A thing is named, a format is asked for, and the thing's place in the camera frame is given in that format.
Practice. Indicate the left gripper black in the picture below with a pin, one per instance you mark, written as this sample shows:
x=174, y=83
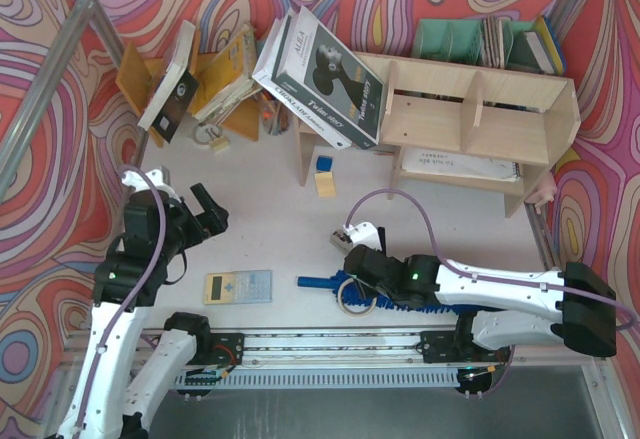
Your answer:
x=201, y=220

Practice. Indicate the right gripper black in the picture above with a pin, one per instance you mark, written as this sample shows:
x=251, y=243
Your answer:
x=356, y=262

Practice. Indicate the blue fluffy duster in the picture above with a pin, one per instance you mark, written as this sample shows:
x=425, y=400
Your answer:
x=331, y=283

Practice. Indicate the beige masking tape roll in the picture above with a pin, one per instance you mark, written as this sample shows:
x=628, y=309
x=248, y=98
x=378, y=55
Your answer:
x=353, y=301

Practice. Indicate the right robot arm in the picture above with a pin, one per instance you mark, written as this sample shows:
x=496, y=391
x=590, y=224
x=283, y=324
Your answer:
x=573, y=306

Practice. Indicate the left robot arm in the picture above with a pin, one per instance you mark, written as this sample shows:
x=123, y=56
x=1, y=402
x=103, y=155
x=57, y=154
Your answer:
x=108, y=401

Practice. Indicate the light wooden bookshelf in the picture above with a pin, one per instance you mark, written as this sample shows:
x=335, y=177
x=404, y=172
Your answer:
x=526, y=118

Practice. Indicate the black clip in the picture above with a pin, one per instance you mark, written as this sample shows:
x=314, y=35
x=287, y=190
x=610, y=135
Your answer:
x=382, y=239

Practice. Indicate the beige black stapler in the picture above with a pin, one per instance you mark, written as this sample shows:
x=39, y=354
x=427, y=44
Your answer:
x=341, y=241

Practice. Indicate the beige calculator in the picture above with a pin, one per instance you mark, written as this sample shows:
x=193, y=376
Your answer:
x=238, y=287

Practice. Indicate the pencil cup with pencils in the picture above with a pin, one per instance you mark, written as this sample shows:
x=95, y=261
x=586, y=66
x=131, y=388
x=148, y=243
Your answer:
x=273, y=115

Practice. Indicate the spiral notebook white cover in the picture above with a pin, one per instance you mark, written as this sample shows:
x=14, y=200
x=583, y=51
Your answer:
x=426, y=161

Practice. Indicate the black white paperback book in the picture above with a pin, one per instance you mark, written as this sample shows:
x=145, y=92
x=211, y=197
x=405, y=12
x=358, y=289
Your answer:
x=172, y=86

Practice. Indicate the blue eraser block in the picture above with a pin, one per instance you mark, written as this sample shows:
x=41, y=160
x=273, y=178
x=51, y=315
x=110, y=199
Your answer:
x=324, y=163

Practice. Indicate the yellow worn book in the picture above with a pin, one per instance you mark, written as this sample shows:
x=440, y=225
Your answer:
x=225, y=78

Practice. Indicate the white Chokladfabriken book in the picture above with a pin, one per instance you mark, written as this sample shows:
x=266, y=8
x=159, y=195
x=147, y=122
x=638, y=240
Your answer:
x=262, y=74

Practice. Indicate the orange wooden book stand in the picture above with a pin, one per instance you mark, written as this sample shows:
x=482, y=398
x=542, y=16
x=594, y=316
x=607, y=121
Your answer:
x=134, y=78

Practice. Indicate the Twins story book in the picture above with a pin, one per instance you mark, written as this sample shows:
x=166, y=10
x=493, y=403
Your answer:
x=332, y=88

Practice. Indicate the pink pig figure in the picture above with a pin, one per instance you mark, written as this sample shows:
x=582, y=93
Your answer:
x=543, y=193

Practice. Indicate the green desk organizer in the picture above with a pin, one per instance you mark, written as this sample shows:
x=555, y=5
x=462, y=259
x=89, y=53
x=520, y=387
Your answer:
x=460, y=41

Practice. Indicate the blue covered notebook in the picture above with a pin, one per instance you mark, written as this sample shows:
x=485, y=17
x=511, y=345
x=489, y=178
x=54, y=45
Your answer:
x=546, y=47

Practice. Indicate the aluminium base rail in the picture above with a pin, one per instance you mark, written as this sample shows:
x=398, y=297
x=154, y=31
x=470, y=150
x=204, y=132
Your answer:
x=344, y=348

